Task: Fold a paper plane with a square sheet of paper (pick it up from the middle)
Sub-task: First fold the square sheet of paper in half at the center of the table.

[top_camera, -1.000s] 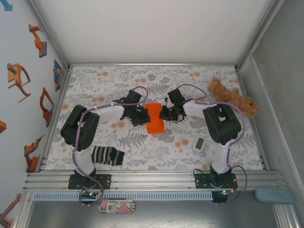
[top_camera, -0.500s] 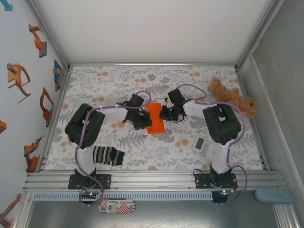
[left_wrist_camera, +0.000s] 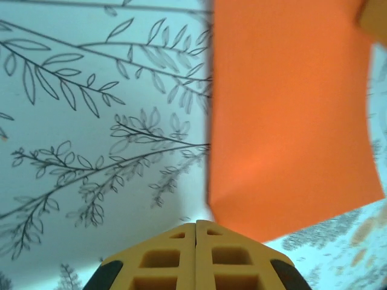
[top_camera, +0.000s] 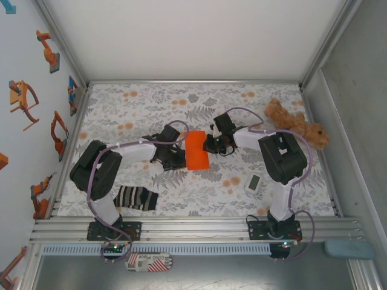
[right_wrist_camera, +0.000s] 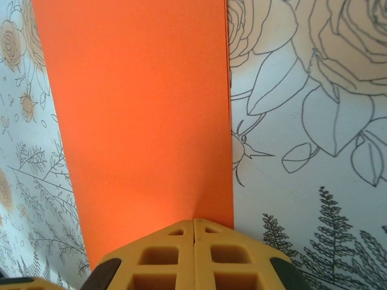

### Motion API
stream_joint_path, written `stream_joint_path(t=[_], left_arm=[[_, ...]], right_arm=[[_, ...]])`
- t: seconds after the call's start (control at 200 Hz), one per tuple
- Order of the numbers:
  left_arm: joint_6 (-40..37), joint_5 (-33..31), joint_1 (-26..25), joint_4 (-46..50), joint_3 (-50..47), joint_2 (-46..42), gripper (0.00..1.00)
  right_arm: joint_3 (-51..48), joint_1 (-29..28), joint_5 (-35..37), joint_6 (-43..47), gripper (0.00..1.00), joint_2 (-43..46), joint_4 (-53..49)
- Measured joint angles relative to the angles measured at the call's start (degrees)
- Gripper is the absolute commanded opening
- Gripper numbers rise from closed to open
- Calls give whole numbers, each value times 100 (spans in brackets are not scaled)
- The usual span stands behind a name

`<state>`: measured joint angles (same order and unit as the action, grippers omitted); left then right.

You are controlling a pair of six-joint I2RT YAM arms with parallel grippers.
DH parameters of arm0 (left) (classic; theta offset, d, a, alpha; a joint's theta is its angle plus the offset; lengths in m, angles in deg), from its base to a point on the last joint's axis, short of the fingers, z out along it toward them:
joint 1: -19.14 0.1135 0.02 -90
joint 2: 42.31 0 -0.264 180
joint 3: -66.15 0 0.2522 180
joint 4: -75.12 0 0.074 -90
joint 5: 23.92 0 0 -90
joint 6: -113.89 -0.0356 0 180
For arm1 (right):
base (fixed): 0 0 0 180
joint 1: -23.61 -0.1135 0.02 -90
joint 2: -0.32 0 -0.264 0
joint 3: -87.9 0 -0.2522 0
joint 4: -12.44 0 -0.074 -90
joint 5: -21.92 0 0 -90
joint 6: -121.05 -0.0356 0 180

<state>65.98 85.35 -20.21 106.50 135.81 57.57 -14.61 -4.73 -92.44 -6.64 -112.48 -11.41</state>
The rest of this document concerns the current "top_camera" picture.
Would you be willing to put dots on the orange grey gripper wall sticker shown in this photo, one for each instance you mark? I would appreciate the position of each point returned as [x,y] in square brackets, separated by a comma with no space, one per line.
[21,96]

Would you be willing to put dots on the aluminium side rail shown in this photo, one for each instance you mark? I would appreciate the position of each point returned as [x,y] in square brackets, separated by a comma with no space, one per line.
[332,187]
[72,145]

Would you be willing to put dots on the orange cloth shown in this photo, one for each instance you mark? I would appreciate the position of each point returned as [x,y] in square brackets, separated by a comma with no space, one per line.
[197,151]

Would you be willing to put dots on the aluminium mounting rails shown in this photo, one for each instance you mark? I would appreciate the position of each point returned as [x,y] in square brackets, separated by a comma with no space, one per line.
[196,229]

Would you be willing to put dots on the black white striped sock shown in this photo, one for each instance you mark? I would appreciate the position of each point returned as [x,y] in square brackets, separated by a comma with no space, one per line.
[139,197]

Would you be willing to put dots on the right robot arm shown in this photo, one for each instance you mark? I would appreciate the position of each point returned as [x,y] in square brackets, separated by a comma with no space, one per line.
[284,160]

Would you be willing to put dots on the white digital timer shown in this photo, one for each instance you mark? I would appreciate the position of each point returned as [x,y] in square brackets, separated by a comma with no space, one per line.
[252,183]

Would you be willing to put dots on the brown teddy bear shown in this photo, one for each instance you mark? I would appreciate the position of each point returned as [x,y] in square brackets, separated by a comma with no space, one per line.
[290,124]

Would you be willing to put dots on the red white printed label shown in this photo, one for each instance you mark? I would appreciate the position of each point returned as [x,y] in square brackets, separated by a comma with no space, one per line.
[151,262]

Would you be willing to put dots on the aluminium upright post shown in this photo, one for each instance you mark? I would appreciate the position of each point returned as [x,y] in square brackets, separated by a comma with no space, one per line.
[329,39]
[60,39]

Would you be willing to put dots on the aluminium cross rail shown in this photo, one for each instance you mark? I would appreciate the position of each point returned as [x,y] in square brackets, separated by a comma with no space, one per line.
[193,81]

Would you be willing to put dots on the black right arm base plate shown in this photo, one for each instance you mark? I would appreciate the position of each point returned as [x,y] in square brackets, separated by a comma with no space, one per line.
[257,231]

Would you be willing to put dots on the small LED circuit board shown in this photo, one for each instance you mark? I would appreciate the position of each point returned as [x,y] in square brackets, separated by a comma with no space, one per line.
[113,247]
[285,244]

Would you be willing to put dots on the orange block wall sticker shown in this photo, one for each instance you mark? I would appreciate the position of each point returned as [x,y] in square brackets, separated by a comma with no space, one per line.
[3,161]

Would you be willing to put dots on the floral patterned table mat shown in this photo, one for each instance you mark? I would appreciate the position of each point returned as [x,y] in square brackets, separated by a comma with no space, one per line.
[181,199]

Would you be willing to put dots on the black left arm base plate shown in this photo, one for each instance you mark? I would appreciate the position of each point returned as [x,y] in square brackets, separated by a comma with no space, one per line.
[133,231]

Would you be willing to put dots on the blue orange wall sticker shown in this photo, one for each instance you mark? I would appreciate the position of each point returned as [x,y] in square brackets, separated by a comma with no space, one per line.
[72,96]

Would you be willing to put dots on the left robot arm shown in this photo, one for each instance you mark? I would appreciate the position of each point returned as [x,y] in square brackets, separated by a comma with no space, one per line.
[96,169]

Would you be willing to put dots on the teal sponge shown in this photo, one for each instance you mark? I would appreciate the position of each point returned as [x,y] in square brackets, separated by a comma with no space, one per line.
[349,249]

